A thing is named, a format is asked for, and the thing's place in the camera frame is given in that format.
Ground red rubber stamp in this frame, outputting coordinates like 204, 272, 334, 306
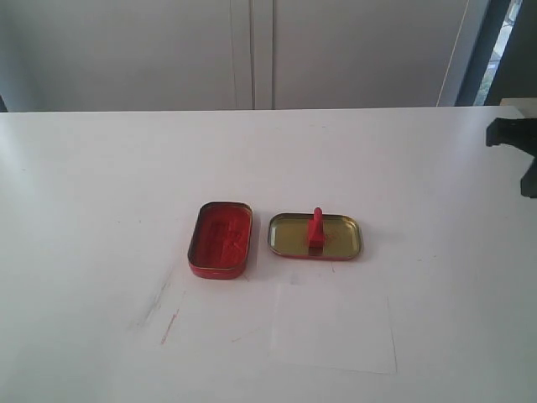
307, 207, 325, 249

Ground grey cabinet doors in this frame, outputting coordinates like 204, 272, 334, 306
1, 1, 487, 112

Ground white paper sheet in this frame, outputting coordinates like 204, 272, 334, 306
270, 285, 397, 374

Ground dark window frame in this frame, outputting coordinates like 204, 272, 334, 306
455, 1, 536, 107

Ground red ink pad tin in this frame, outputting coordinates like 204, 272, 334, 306
187, 201, 253, 280

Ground gold tin lid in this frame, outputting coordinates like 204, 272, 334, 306
268, 212, 362, 261

